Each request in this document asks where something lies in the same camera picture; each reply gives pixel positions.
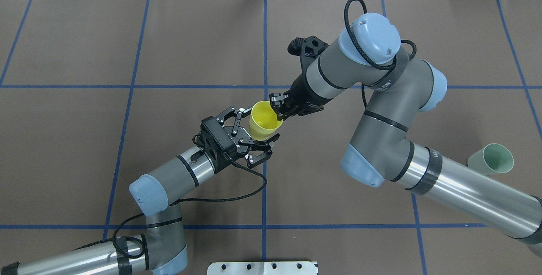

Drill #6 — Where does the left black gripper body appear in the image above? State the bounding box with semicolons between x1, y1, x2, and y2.
198;117;249;173

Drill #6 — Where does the yellow plastic cup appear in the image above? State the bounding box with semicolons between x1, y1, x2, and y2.
249;100;283;141

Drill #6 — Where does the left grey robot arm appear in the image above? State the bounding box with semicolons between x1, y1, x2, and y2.
1;107;279;275

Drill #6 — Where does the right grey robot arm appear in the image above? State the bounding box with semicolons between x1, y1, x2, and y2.
270;12;541;250

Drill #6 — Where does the green plastic cup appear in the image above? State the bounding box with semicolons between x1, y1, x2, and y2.
467;143;515;176

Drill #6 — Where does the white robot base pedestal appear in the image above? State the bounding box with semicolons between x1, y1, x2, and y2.
207;261;319;275

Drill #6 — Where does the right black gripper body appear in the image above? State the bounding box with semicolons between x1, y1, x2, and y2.
286;36;330;117

